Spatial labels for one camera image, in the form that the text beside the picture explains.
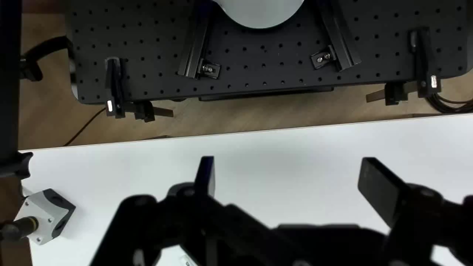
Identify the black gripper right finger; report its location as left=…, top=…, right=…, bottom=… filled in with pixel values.
left=357, top=156, right=473, bottom=266

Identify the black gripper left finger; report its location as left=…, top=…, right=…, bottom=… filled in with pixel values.
left=91, top=155, right=317, bottom=266

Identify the black plate clamp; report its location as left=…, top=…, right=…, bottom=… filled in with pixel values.
left=366, top=26, right=441, bottom=106
left=105, top=56, right=175, bottom=124

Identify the black angled strut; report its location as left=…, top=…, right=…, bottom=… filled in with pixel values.
left=309, top=0, right=363, bottom=71
left=178, top=0, right=222, bottom=79

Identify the grey emergency stop button box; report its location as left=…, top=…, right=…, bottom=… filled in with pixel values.
left=0, top=187, right=77, bottom=246

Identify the black stand pole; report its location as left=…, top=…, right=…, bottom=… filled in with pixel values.
left=0, top=0, right=34, bottom=180

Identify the black cable loop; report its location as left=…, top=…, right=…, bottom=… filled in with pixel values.
left=428, top=88, right=473, bottom=115

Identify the thin black cable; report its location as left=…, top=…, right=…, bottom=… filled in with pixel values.
left=64, top=105, right=108, bottom=147

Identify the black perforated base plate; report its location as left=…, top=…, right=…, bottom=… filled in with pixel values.
left=66, top=0, right=471, bottom=105

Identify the thick black cable bundle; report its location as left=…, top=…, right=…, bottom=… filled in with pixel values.
left=20, top=37, right=77, bottom=82

